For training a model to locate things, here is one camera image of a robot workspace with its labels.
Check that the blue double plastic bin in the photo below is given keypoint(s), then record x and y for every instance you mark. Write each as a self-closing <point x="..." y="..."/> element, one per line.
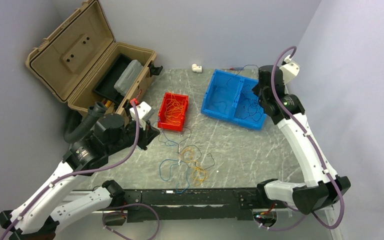
<point x="229" y="98"/>

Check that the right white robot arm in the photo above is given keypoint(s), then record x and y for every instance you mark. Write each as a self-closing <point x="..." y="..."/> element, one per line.
<point x="322" y="185"/>

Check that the yellow tools in case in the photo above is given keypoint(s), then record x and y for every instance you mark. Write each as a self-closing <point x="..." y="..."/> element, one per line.
<point x="107" y="105"/>

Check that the grey plastic organizer box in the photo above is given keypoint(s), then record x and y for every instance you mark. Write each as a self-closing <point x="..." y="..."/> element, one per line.
<point x="128" y="77"/>

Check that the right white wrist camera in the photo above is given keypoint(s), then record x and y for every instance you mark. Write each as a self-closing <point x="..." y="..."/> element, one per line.
<point x="290" y="69"/>

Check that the red small plastic bin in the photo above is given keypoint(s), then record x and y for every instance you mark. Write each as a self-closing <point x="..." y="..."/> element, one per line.
<point x="172" y="113"/>

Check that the tan open tool case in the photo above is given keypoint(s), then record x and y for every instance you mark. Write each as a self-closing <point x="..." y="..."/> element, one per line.
<point x="72" y="60"/>

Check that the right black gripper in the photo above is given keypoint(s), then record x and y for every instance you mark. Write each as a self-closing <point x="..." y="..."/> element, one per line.
<point x="256" y="89"/>

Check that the white pipe elbow fitting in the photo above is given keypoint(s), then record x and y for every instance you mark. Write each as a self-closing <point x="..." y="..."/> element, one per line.
<point x="196" y="68"/>

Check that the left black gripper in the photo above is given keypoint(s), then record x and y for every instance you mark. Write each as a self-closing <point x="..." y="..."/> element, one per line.
<point x="147" y="135"/>

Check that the red handled screwdriver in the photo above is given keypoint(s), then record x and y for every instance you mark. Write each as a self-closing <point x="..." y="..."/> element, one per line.
<point x="235" y="68"/>

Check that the black tray in case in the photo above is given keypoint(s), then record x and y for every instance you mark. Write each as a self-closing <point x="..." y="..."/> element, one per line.
<point x="105" y="86"/>

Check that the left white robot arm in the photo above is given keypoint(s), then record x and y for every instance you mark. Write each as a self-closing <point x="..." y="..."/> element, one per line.
<point x="45" y="214"/>

